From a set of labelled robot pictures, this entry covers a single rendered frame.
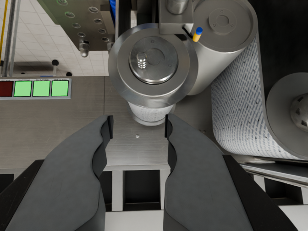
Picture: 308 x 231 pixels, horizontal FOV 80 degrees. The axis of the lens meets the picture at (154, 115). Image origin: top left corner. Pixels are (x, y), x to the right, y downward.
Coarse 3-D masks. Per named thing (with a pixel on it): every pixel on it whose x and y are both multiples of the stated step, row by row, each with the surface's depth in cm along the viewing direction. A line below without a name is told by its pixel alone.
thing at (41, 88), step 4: (36, 84) 61; (40, 84) 61; (44, 84) 61; (48, 84) 62; (36, 88) 61; (40, 88) 61; (44, 88) 61; (48, 88) 61; (36, 92) 61; (40, 92) 61; (44, 92) 61; (48, 92) 61
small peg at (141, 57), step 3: (138, 54) 25; (141, 54) 25; (144, 54) 25; (138, 57) 25; (141, 57) 25; (144, 57) 25; (138, 60) 25; (141, 60) 25; (144, 60) 25; (138, 63) 26; (141, 63) 26; (144, 63) 26; (138, 66) 27; (141, 66) 27; (144, 66) 27
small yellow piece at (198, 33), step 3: (183, 27) 28; (198, 27) 25; (201, 27) 25; (186, 30) 28; (198, 30) 24; (201, 30) 25; (189, 33) 27; (195, 33) 25; (198, 33) 25; (201, 33) 25; (189, 36) 27; (192, 36) 27; (195, 36) 26; (198, 36) 25; (192, 39) 27; (195, 39) 26; (198, 39) 26
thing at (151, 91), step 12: (132, 36) 30; (144, 36) 30; (168, 36) 30; (120, 48) 29; (180, 48) 30; (120, 60) 29; (180, 60) 29; (120, 72) 29; (180, 72) 29; (132, 84) 28; (144, 84) 28; (168, 84) 29; (180, 84) 29; (144, 96) 29; (156, 96) 28
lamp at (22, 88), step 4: (16, 84) 61; (20, 84) 61; (24, 84) 61; (28, 84) 61; (16, 88) 61; (20, 88) 61; (24, 88) 61; (28, 88) 61; (16, 92) 61; (20, 92) 61; (24, 92) 61; (28, 92) 61
